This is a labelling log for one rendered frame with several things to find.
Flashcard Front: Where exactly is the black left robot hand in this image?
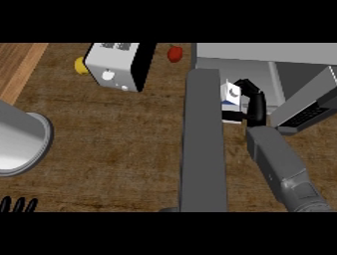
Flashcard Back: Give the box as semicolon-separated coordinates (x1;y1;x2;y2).
0;195;39;213

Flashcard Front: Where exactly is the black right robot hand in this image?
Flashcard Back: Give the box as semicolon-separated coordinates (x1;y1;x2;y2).
221;78;270;129

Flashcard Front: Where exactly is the white and blue milk carton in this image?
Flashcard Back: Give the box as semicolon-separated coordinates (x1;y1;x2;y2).
218;78;244;125

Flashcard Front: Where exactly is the red round fruit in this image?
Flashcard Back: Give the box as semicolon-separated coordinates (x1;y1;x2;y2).
166;45;184;64

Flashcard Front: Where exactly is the white and black toaster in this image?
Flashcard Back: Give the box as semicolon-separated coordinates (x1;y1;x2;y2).
83;43;159;94

